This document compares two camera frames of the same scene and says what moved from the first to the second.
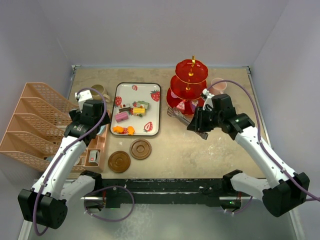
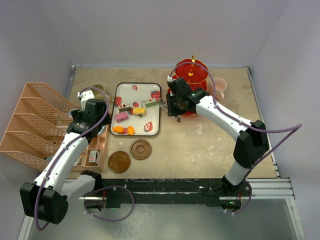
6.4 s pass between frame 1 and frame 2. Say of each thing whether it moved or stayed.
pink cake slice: stayed
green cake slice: moved
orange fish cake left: stayed
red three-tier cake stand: stayed
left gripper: stayed
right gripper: moved
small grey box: stayed
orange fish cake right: stayed
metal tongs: moved
